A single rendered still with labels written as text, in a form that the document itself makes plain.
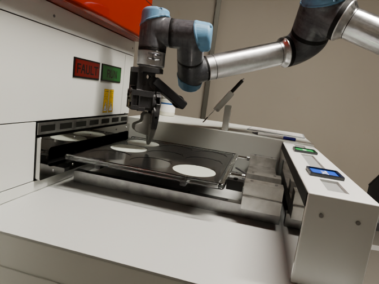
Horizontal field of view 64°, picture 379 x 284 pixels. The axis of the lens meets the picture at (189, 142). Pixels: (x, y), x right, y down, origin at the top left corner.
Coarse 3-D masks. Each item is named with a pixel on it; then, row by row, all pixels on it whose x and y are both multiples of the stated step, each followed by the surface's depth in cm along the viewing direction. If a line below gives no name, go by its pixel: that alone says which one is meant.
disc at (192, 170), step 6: (174, 168) 69; (180, 168) 70; (186, 168) 70; (192, 168) 71; (198, 168) 72; (204, 168) 73; (186, 174) 66; (192, 174) 66; (198, 174) 67; (204, 174) 68; (210, 174) 68
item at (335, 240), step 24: (288, 144) 90; (336, 168) 62; (312, 192) 42; (336, 192) 44; (360, 192) 46; (312, 216) 42; (336, 216) 42; (360, 216) 41; (312, 240) 43; (336, 240) 42; (360, 240) 41; (312, 264) 43; (336, 264) 42; (360, 264) 42
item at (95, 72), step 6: (78, 60) 73; (84, 60) 75; (78, 66) 74; (84, 66) 76; (90, 66) 79; (96, 66) 81; (78, 72) 74; (84, 72) 76; (90, 72) 79; (96, 72) 82
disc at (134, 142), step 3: (129, 141) 95; (132, 141) 95; (135, 141) 96; (138, 141) 97; (141, 141) 97; (144, 141) 98; (135, 144) 91; (138, 144) 92; (141, 144) 93; (144, 144) 93; (150, 144) 94; (153, 144) 95; (156, 144) 96
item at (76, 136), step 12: (60, 132) 72; (72, 132) 74; (84, 132) 79; (96, 132) 85; (108, 132) 92; (36, 144) 64; (48, 144) 66; (60, 144) 70; (36, 156) 64; (48, 156) 67; (36, 168) 65; (48, 168) 67; (60, 168) 72; (72, 168) 76
